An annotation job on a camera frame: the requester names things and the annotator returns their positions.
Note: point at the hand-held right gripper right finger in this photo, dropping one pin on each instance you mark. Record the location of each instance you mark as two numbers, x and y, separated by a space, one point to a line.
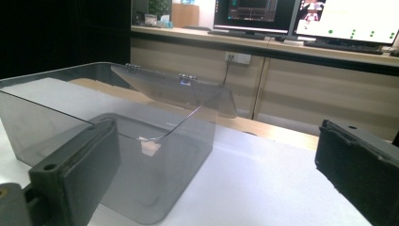
360 169

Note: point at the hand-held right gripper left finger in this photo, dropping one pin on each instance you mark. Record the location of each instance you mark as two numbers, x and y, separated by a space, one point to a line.
81 169

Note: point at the transparent grey lidded box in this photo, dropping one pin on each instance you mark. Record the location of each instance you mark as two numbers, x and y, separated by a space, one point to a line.
150 169

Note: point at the beige wooden cabinet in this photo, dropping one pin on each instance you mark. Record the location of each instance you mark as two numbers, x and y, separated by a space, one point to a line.
313 91

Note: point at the white table mat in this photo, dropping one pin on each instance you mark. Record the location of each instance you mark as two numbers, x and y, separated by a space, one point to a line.
257 179

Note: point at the black keyboard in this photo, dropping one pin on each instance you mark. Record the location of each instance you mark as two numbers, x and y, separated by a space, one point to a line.
238 34
345 47

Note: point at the black curtain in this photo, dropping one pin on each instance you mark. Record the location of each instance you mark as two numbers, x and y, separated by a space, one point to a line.
62 31

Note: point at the computer monitor white screen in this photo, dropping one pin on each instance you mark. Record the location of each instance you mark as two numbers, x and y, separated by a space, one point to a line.
351 19

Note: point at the green potted plant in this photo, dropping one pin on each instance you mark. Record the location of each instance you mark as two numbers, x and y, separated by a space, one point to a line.
160 8

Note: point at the brown cardboard box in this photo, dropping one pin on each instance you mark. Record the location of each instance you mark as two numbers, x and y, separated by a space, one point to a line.
185 14

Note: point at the computer monitor dark screen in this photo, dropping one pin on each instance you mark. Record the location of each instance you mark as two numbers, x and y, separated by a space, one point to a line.
254 15

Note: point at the white wall socket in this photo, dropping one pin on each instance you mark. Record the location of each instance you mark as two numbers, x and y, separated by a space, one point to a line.
238 58

